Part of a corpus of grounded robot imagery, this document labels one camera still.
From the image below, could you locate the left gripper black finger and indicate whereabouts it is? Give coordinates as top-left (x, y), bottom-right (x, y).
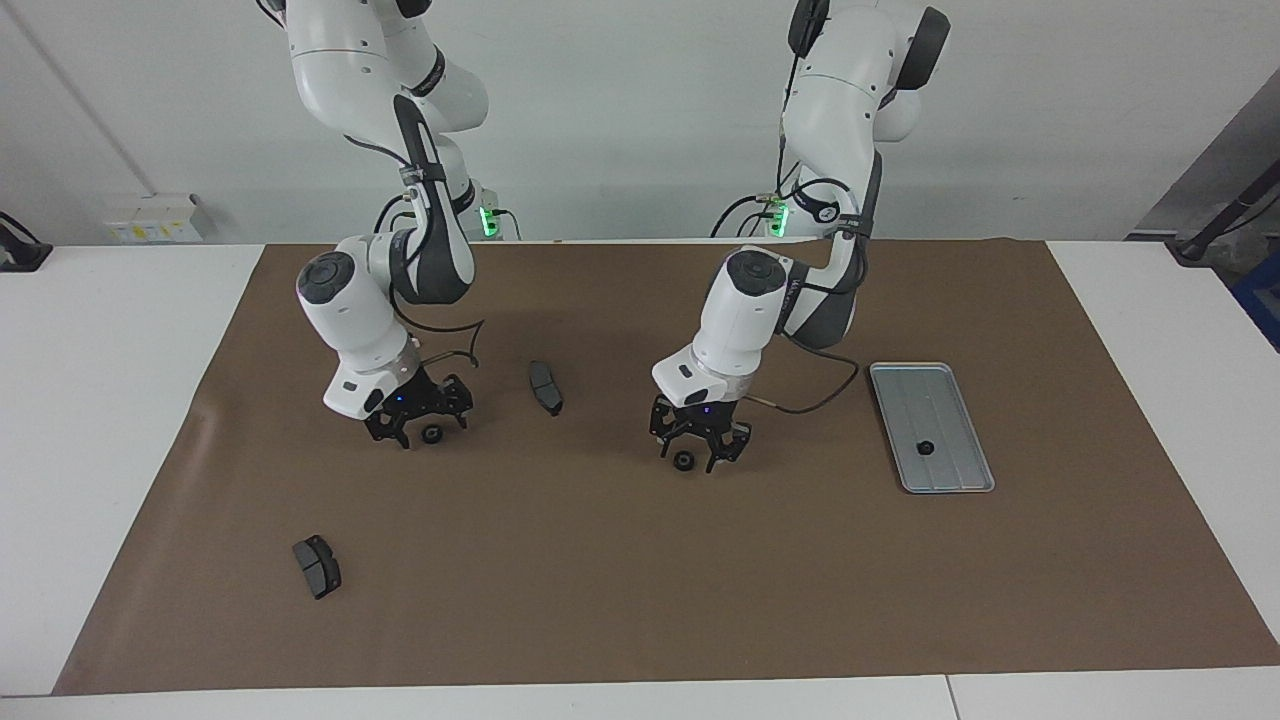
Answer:
top-left (705, 420), bottom-right (753, 474)
top-left (648, 398), bottom-right (693, 459)

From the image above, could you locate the silver metal tray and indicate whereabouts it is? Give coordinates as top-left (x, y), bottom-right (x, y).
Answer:
top-left (868, 362), bottom-right (996, 495)

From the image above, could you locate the narrow dark grey brake pad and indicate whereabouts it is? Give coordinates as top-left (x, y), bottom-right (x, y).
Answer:
top-left (527, 360), bottom-right (565, 418)

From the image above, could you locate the brown table mat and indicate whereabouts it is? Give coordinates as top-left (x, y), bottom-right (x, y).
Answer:
top-left (52, 238), bottom-right (1280, 696)

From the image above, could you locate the wide dark grey brake pad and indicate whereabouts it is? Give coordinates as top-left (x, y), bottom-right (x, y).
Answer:
top-left (292, 535), bottom-right (343, 601)

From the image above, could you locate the black stand pole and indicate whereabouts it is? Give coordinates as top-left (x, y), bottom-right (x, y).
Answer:
top-left (1165, 160), bottom-right (1280, 269)

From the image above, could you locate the blue crate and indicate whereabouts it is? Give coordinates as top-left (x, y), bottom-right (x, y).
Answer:
top-left (1232, 252), bottom-right (1280, 353)

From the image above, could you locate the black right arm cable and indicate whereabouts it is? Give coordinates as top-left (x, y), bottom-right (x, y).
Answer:
top-left (395, 310), bottom-right (486, 369)

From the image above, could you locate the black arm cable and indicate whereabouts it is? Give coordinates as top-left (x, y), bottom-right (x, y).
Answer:
top-left (395, 310), bottom-right (486, 369)
top-left (745, 330), bottom-right (861, 416)

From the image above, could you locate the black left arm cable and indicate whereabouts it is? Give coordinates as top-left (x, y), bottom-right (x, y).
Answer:
top-left (745, 330), bottom-right (861, 416)

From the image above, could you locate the black left base cable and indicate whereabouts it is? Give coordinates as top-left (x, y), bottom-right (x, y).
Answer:
top-left (711, 195), bottom-right (776, 239)

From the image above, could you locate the white yellow wall socket box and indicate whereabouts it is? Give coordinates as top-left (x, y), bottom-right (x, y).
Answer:
top-left (105, 193), bottom-right (204, 244)

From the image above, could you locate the black clamp mount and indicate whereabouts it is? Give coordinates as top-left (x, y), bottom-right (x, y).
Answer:
top-left (0, 212), bottom-right (53, 273)

